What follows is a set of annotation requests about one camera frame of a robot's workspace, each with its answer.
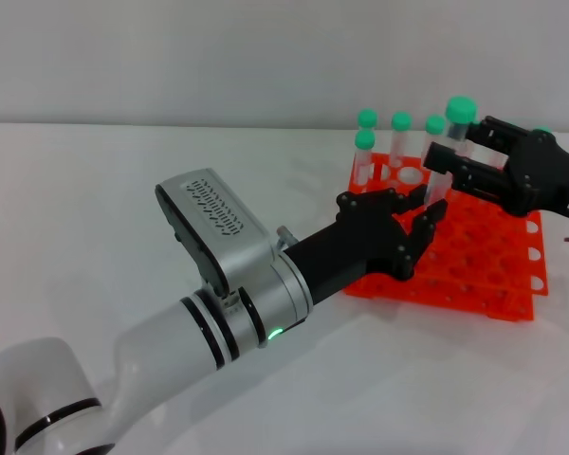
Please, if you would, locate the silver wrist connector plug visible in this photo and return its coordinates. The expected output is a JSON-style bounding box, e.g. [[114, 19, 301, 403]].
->
[[275, 226, 299, 248]]

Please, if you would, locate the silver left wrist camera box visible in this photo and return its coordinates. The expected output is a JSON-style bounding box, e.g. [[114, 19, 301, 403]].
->
[[155, 167, 275, 299]]

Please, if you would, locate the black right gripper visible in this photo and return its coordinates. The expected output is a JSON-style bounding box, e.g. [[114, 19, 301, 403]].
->
[[424, 116, 569, 222]]

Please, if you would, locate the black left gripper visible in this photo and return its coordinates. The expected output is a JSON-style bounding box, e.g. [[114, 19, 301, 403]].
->
[[284, 187, 450, 307]]

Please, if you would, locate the orange plastic test tube rack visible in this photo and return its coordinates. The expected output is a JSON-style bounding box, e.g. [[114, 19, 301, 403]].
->
[[343, 152, 550, 322]]

